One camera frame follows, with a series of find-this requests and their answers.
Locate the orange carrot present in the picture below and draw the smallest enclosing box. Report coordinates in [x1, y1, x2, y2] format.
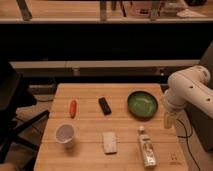
[69, 100, 77, 118]

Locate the black remote control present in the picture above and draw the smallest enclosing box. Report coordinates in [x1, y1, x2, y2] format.
[98, 97, 112, 115]

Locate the white plastic bottle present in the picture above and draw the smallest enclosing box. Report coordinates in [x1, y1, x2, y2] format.
[138, 126, 157, 168]

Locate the beige sponge block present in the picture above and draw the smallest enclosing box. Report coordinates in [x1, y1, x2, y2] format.
[103, 132, 117, 154]

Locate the black office chair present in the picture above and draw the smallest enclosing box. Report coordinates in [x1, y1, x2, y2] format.
[0, 60, 49, 164]

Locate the dark cabinet at right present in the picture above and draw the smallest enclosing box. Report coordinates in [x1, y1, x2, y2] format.
[184, 41, 213, 153]

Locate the black cable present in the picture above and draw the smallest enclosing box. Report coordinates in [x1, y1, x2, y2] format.
[176, 118, 202, 171]

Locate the green ceramic bowl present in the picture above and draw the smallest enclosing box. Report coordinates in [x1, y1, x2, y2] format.
[127, 91, 158, 119]

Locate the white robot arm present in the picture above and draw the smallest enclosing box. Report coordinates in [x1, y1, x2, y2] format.
[162, 65, 213, 129]

